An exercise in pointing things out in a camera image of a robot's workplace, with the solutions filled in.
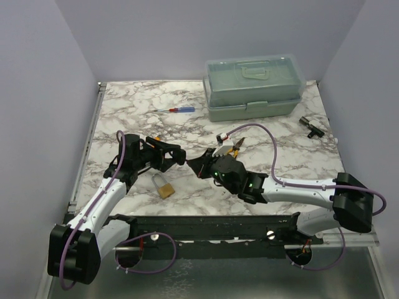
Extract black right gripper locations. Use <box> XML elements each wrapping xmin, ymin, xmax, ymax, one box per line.
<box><xmin>189</xmin><ymin>148</ymin><xmax>237</xmax><ymax>193</ymax></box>

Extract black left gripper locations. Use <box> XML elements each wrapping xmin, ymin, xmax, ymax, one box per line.
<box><xmin>135</xmin><ymin>137</ymin><xmax>181</xmax><ymax>172</ymax></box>

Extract black padlock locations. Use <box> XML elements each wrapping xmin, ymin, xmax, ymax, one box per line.
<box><xmin>172</xmin><ymin>149</ymin><xmax>186</xmax><ymax>166</ymax></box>

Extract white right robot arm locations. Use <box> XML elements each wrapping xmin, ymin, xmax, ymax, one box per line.
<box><xmin>187</xmin><ymin>149</ymin><xmax>373</xmax><ymax>244</ymax></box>

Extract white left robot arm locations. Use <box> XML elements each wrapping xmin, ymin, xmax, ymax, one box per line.
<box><xmin>47</xmin><ymin>131</ymin><xmax>186</xmax><ymax>290</ymax></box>

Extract yellow black pliers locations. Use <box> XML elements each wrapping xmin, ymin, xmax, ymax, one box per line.
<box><xmin>228</xmin><ymin>137</ymin><xmax>246</xmax><ymax>159</ymax></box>

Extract red blue screwdriver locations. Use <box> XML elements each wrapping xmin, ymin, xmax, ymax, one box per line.
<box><xmin>153</xmin><ymin>107</ymin><xmax>195</xmax><ymax>113</ymax></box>

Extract green plastic toolbox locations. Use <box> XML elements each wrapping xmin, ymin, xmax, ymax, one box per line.
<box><xmin>203</xmin><ymin>55</ymin><xmax>306</xmax><ymax>122</ymax></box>

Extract black T-shaped tool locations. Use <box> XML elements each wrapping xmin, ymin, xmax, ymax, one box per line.
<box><xmin>299</xmin><ymin>116</ymin><xmax>325</xmax><ymax>139</ymax></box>

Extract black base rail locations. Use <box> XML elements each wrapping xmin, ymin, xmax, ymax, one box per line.
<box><xmin>107</xmin><ymin>213</ymin><xmax>310</xmax><ymax>260</ymax></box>

